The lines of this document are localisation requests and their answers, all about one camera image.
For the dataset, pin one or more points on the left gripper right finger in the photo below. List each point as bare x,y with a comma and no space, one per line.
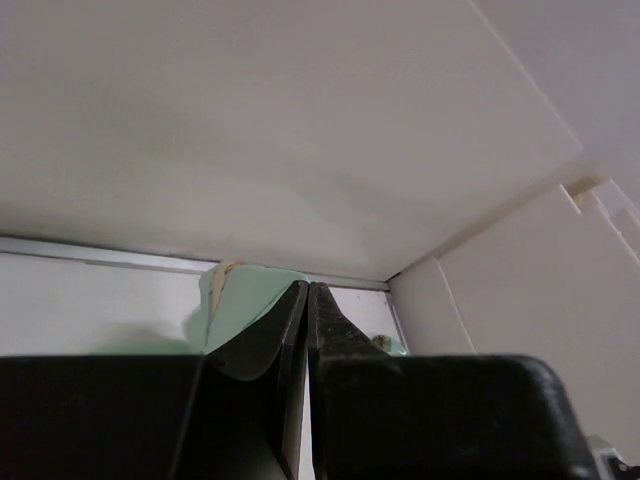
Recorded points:
376,416

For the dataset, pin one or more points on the green cartoon print cloth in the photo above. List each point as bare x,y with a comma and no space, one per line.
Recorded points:
234,297

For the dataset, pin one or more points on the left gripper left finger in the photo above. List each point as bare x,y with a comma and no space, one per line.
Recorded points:
234,413

